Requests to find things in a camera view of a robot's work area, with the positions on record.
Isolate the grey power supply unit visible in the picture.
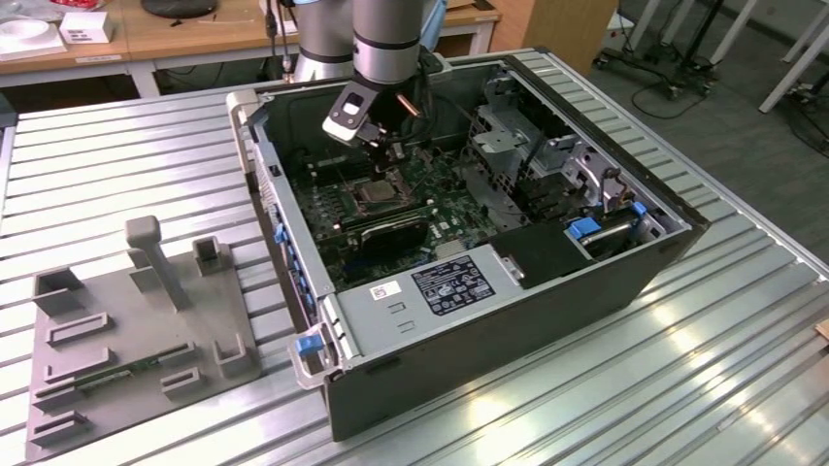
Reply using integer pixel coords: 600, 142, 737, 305
330, 242, 527, 359

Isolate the black and grey PC case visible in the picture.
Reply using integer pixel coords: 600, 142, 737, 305
224, 47, 712, 443

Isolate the black graphics card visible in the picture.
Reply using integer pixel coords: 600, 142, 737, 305
349, 216, 434, 259

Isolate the blue disk carrier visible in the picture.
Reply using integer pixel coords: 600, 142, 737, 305
562, 217, 602, 243

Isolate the wooden desk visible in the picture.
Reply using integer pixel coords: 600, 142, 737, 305
0, 0, 503, 98

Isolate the green RAM stick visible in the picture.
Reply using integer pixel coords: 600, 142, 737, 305
68, 356, 163, 390

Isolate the black round stand base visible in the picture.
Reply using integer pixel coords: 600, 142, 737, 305
140, 0, 216, 17

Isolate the blue case latch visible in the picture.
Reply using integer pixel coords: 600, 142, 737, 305
293, 334, 325, 361

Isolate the silver CPU chip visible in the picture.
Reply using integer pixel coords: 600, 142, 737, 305
359, 182, 398, 204

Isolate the white table frame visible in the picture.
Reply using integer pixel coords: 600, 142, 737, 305
756, 0, 829, 116

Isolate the white cardboard box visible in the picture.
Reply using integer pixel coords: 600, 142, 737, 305
58, 12, 116, 46

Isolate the wooden cabinet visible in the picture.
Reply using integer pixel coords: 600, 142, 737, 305
522, 0, 621, 78

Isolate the CPU socket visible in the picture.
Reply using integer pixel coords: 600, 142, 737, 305
345, 172, 423, 216

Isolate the red packet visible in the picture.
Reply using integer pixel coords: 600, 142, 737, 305
48, 0, 110, 14

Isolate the metal socket cover frame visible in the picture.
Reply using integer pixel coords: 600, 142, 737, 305
347, 171, 409, 215

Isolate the metal drive cage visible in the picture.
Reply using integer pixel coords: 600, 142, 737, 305
462, 75, 589, 227

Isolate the black wheeled stand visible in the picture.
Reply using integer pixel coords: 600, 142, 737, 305
593, 0, 724, 102

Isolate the grey parts rack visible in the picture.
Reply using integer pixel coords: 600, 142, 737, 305
24, 216, 264, 461

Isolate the green motherboard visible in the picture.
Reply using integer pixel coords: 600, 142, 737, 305
287, 145, 519, 287

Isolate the white round plate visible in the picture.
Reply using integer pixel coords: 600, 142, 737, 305
0, 17, 67, 55

